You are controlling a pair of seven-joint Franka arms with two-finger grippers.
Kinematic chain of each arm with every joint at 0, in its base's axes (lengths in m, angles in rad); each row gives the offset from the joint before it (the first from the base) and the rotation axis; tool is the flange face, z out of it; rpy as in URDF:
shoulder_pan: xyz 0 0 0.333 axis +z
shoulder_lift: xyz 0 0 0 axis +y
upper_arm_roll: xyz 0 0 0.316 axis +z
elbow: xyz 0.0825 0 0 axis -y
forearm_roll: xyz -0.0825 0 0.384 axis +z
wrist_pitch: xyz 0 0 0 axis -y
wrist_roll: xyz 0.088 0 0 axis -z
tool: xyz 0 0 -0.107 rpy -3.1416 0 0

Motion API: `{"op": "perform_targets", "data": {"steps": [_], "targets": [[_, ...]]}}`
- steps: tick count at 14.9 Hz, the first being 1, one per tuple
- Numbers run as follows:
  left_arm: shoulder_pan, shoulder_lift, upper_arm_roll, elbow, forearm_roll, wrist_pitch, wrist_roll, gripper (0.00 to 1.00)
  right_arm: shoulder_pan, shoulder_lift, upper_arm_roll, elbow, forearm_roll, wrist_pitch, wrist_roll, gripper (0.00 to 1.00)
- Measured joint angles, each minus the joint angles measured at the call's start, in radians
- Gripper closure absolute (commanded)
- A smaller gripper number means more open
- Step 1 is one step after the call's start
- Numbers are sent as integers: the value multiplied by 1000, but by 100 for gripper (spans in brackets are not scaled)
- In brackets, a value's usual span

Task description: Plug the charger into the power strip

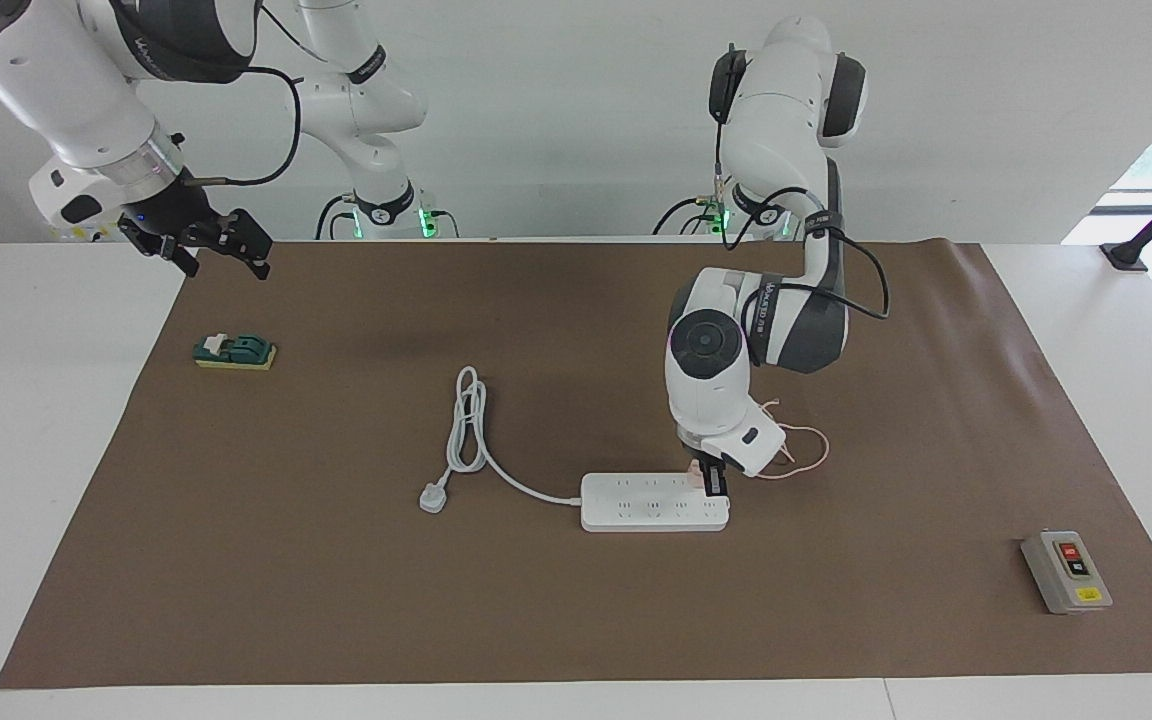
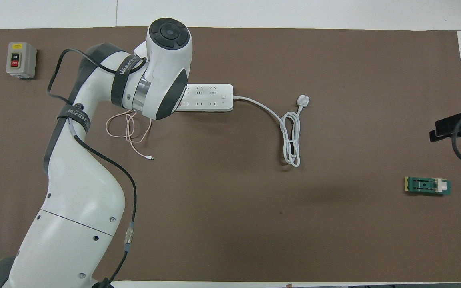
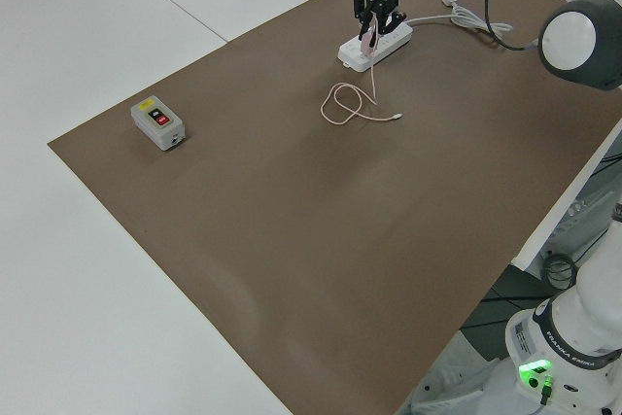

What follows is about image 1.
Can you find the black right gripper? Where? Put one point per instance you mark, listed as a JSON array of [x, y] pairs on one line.
[[171, 215]]

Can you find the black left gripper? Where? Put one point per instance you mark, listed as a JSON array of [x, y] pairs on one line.
[[714, 460]]

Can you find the pink usb charger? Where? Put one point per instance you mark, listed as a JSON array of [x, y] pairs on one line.
[[696, 480]]

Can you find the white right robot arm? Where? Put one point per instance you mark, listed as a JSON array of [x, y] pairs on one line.
[[36, 70]]

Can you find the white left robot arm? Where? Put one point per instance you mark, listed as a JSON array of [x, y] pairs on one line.
[[706, 380]]

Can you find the white power strip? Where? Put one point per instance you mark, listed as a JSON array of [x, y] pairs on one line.
[[636, 510]]

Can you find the white three-pin plug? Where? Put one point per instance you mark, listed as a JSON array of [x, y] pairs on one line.
[[433, 498]]

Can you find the brown paper table mat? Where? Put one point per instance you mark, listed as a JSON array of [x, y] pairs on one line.
[[576, 600]]

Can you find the green knife switch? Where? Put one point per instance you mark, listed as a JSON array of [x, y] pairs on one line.
[[241, 350]]

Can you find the white wall outlet box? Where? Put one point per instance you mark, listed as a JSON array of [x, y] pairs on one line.
[[86, 235]]

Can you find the grey on-off switch box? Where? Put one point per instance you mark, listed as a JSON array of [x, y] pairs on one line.
[[1066, 580]]

